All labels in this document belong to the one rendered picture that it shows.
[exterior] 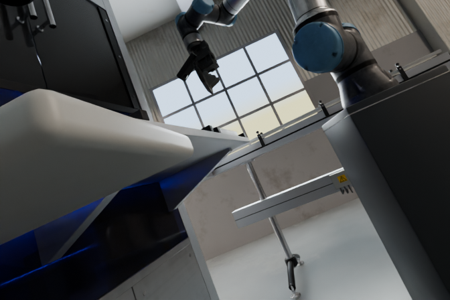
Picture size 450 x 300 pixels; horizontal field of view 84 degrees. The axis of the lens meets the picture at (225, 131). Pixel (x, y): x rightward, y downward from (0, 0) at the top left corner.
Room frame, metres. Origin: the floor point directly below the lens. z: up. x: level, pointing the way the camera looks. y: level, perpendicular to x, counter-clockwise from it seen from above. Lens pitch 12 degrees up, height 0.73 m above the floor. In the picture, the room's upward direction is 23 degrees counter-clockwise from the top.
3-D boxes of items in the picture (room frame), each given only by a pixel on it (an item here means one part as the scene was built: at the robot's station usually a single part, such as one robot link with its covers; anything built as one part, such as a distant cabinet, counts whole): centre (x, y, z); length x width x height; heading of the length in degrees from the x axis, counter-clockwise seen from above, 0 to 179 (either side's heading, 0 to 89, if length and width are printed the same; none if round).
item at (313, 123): (1.72, -0.44, 0.92); 1.90 x 0.15 x 0.16; 73
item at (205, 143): (0.76, 0.25, 0.87); 0.70 x 0.48 x 0.02; 163
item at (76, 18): (0.89, 0.39, 1.50); 0.43 x 0.01 x 0.59; 163
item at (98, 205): (0.52, 0.31, 0.79); 0.34 x 0.03 x 0.13; 73
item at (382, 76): (0.71, -0.42, 0.84); 0.15 x 0.15 x 0.10
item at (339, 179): (1.62, -0.55, 0.50); 0.12 x 0.05 x 0.09; 73
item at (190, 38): (0.93, -0.03, 1.32); 0.08 x 0.08 x 0.05
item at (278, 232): (1.84, -0.06, 0.46); 0.09 x 0.09 x 0.77; 73
